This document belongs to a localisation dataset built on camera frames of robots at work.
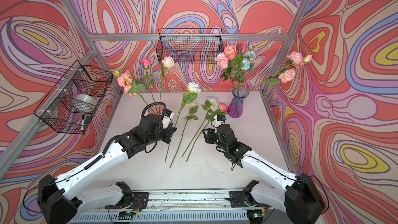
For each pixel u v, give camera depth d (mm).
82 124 719
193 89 748
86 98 734
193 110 1068
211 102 1087
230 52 760
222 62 735
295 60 648
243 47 848
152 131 583
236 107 986
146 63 770
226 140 605
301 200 395
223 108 1046
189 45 933
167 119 671
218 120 720
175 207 734
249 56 827
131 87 738
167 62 781
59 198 376
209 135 700
